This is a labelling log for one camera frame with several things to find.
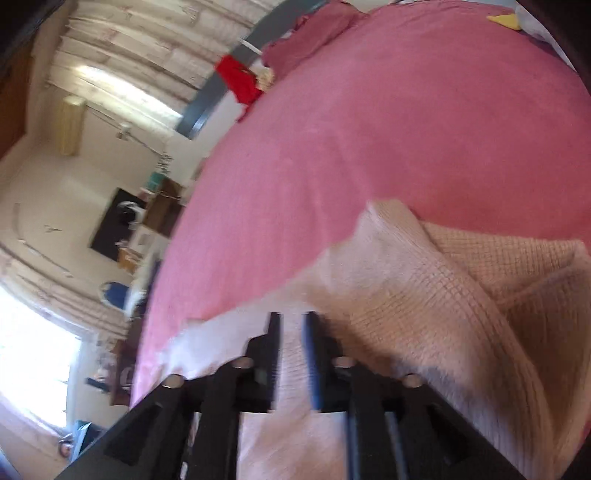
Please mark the black screen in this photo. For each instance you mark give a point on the black screen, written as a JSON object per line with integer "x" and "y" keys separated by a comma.
{"x": 104, "y": 235}

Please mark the beige tall appliance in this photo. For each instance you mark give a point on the beige tall appliance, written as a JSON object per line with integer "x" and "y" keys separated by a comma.
{"x": 71, "y": 124}

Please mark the yellow cloth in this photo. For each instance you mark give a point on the yellow cloth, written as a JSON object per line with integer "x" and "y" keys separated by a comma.
{"x": 505, "y": 21}

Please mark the pink pillow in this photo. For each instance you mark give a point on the pink pillow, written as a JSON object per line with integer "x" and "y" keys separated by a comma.
{"x": 314, "y": 32}

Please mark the wooden desk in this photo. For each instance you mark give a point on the wooden desk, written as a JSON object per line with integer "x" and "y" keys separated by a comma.
{"x": 161, "y": 212}

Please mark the pink knit sweater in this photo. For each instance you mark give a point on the pink knit sweater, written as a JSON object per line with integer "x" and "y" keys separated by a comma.
{"x": 461, "y": 300}

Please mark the grey headboard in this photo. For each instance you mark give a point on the grey headboard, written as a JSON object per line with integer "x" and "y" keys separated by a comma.
{"x": 203, "y": 101}

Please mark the pale curtain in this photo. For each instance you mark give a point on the pale curtain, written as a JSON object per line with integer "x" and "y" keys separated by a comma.
{"x": 138, "y": 41}

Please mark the bright red cloth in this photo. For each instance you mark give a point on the bright red cloth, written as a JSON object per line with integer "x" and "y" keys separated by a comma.
{"x": 238, "y": 81}

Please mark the beige plush toy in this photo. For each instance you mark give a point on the beige plush toy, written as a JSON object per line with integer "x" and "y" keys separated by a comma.
{"x": 265, "y": 77}

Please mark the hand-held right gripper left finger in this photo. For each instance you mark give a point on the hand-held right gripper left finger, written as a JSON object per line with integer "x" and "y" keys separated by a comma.
{"x": 275, "y": 360}

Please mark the bright window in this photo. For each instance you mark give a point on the bright window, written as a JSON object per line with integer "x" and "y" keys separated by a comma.
{"x": 32, "y": 355}

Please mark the pink bed blanket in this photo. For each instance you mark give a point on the pink bed blanket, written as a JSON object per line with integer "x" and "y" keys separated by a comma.
{"x": 369, "y": 138}

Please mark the blue chair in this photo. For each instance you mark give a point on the blue chair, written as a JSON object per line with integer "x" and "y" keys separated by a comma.
{"x": 115, "y": 297}

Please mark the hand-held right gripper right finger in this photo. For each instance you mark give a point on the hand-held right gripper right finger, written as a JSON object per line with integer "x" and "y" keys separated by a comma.
{"x": 314, "y": 364}

